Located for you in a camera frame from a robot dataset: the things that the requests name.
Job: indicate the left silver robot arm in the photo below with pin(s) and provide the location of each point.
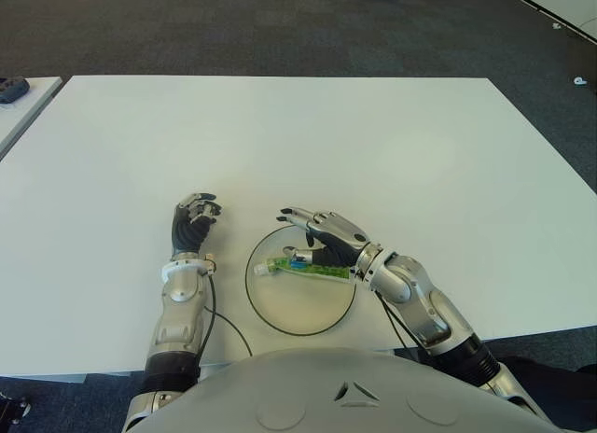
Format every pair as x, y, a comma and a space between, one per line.
179, 288

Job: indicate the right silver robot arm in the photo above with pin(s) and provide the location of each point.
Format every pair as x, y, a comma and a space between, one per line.
420, 293

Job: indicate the green white toothpaste tube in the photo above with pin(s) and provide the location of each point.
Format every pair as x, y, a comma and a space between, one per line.
322, 270

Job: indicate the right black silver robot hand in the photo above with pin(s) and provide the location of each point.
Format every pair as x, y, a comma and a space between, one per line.
340, 237

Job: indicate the white plate with black rim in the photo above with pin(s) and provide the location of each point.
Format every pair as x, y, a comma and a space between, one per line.
298, 302

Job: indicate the silver robot torso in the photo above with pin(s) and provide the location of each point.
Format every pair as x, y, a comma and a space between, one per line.
350, 395

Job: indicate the dark blue controller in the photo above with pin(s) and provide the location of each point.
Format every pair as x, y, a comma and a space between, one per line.
11, 88

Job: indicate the black robot foot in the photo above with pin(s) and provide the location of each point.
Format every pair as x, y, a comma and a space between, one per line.
11, 409

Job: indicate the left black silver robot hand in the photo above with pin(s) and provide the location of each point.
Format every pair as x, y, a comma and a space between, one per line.
189, 232

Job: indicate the white side table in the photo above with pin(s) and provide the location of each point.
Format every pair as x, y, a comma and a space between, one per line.
25, 113

